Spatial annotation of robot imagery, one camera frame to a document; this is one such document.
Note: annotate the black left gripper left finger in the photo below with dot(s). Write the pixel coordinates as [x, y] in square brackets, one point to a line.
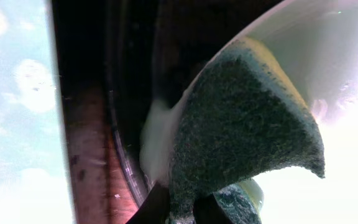
[155, 208]

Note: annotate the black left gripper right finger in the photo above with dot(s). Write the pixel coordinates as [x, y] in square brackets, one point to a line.
[207, 211]

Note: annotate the green and yellow sponge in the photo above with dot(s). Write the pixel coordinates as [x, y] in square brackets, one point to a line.
[242, 116]

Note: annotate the pale green plate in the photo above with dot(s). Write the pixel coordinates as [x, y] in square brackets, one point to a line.
[316, 45]

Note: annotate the rectangular tray with green water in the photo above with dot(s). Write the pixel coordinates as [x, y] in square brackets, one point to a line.
[34, 177]

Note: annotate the round black tray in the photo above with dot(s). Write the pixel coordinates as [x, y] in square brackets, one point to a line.
[136, 50]

